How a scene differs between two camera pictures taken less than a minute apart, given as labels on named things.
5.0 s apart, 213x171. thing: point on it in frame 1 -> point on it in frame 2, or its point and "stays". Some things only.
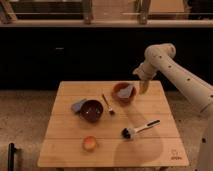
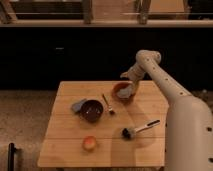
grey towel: x=126 y=92 stays
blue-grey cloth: x=77 y=106 stays
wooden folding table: x=111 y=124 stays
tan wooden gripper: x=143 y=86 -> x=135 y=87
